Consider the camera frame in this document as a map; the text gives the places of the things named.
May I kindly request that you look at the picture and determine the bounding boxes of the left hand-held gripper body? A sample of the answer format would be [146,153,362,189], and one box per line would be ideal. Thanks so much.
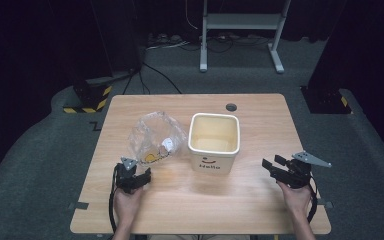
[114,156,139,195]

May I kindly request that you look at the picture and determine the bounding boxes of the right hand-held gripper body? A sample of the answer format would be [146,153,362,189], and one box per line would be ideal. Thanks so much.
[277,151,332,190]

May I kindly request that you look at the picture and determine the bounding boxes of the clear plastic bag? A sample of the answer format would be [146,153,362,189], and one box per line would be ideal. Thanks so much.
[127,110,189,168]

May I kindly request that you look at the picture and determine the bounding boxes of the cream plastic trash bin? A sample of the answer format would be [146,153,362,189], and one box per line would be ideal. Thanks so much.
[187,112,242,176]

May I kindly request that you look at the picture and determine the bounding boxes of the person's right hand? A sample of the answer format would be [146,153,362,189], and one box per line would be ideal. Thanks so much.
[277,181,313,218]

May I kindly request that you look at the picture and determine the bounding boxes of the person's left hand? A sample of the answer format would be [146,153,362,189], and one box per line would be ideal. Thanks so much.
[112,186,145,228]

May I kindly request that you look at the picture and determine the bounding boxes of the yellow printed wrapper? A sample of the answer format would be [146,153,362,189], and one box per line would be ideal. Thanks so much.
[140,151,171,166]

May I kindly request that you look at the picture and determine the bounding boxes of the crumpled white paper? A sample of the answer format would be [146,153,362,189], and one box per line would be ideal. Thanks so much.
[161,137,176,153]

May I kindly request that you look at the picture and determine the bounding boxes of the black yellow striped base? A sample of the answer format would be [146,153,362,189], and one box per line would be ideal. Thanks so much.
[62,78,114,115]
[300,85,353,116]

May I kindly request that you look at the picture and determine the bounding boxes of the power strip with plugs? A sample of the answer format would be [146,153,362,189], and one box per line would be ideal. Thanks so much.
[146,32,192,52]

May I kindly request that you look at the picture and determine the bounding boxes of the white metal stand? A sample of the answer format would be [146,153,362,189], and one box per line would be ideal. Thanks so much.
[198,0,293,75]

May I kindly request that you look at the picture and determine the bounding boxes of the left hand-held gripper cable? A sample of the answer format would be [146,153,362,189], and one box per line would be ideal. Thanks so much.
[108,164,120,235]

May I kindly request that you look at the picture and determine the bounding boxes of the hand-held gripper cable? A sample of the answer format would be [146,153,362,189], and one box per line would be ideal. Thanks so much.
[108,164,120,235]
[306,176,320,224]

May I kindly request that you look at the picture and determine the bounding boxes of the right hand-held gripper cable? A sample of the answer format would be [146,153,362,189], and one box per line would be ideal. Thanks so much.
[306,176,320,224]

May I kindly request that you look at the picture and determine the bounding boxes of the black floor cable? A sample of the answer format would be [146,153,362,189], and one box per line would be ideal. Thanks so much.
[122,61,183,96]

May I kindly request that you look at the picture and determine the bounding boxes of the black cable bundle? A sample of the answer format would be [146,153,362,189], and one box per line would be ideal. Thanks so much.
[179,33,272,54]

